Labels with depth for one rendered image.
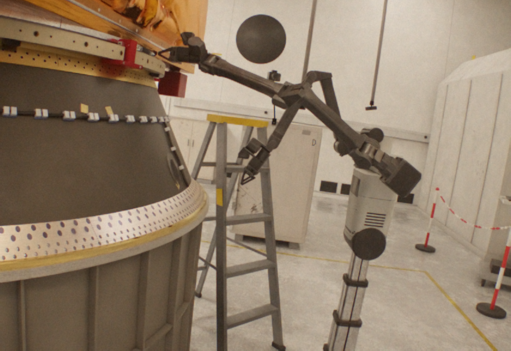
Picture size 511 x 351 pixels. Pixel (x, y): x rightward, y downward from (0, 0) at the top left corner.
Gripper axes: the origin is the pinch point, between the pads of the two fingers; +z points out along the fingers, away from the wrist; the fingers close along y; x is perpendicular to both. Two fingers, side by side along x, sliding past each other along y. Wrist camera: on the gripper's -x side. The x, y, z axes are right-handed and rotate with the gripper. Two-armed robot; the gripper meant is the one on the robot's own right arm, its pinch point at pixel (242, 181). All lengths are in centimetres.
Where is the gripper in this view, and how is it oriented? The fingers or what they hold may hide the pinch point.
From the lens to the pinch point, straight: 203.1
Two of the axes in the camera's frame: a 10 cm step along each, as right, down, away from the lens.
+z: -6.2, 7.8, 0.8
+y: 0.3, 1.3, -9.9
